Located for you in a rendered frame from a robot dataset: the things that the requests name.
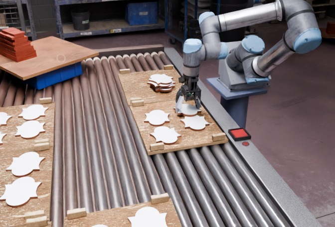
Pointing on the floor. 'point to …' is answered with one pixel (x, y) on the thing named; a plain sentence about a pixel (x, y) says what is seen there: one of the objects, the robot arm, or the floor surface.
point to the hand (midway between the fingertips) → (187, 109)
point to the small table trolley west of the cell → (173, 35)
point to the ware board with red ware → (329, 32)
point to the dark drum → (231, 4)
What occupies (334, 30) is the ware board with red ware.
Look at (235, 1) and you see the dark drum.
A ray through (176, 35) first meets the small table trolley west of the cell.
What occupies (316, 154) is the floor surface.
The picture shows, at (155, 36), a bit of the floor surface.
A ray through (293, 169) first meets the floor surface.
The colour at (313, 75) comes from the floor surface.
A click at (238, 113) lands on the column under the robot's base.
